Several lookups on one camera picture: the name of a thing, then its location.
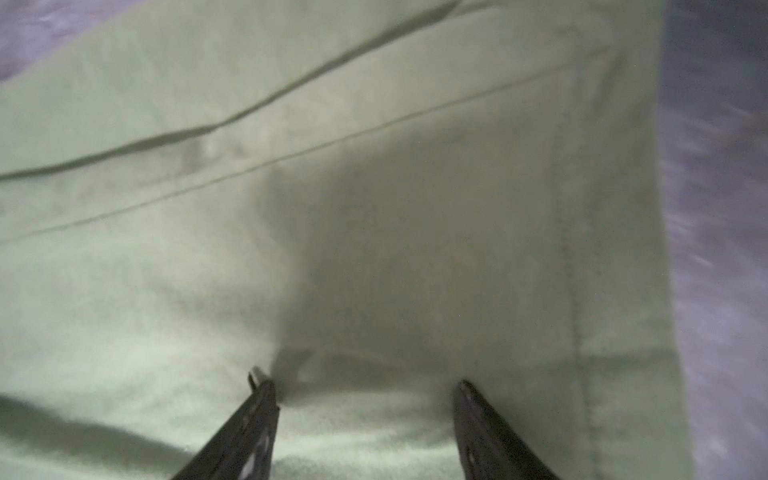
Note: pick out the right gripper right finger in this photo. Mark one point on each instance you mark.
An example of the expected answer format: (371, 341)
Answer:
(488, 448)

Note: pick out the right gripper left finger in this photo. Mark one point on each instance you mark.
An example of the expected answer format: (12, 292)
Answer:
(242, 449)

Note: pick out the green tank top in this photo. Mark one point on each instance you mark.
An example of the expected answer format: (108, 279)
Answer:
(366, 200)

